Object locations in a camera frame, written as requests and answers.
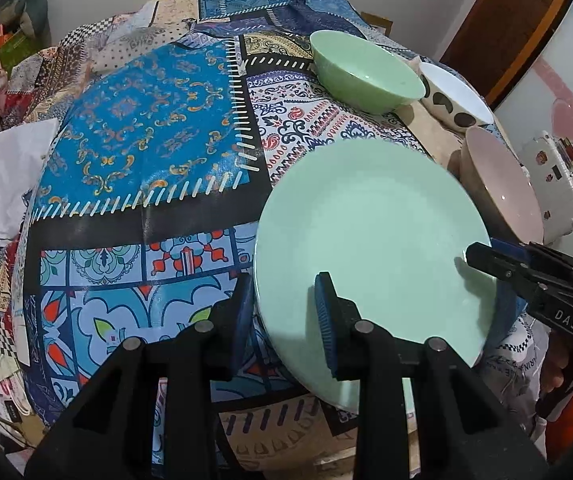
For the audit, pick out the white folded cloth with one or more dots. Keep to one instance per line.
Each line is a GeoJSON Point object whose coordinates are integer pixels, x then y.
{"type": "Point", "coordinates": [1, 185]}

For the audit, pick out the pink bowl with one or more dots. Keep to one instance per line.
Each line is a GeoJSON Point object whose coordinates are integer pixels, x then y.
{"type": "Point", "coordinates": [501, 180]}

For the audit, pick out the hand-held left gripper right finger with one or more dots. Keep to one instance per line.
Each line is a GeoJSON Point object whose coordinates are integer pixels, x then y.
{"type": "Point", "coordinates": [326, 325]}

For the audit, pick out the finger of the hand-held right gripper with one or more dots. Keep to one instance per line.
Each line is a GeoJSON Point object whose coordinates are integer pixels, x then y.
{"type": "Point", "coordinates": [496, 262]}
{"type": "Point", "coordinates": [511, 315]}

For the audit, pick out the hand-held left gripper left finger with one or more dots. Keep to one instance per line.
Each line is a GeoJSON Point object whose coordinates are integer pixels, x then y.
{"type": "Point", "coordinates": [244, 320]}

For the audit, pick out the green bowl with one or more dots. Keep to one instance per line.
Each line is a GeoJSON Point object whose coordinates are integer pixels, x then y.
{"type": "Point", "coordinates": [366, 70]}

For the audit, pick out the white appliance with stickers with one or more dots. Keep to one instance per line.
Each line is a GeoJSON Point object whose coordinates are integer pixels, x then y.
{"type": "Point", "coordinates": [561, 195]}

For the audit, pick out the white spotted bowl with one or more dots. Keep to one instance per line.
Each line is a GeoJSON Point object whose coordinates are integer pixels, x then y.
{"type": "Point", "coordinates": [454, 90]}

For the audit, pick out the green plate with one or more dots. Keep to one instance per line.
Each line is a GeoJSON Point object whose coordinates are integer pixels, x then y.
{"type": "Point", "coordinates": [376, 220]}

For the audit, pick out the green box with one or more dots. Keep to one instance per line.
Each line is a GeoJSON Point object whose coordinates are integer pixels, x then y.
{"type": "Point", "coordinates": [11, 47]}

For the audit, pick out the white door with pink print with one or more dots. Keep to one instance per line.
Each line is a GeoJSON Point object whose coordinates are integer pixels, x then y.
{"type": "Point", "coordinates": [566, 85]}

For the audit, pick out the cardboard box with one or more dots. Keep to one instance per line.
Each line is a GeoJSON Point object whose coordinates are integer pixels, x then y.
{"type": "Point", "coordinates": [379, 22]}

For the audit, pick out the wooden door frame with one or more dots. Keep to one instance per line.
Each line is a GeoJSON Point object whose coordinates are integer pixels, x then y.
{"type": "Point", "coordinates": [516, 20]}

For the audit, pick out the person's right hand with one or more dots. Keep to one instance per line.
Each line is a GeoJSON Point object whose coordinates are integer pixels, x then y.
{"type": "Point", "coordinates": [552, 365]}

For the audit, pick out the patchwork printed blanket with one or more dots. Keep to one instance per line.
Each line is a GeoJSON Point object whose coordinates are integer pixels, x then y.
{"type": "Point", "coordinates": [141, 125]}

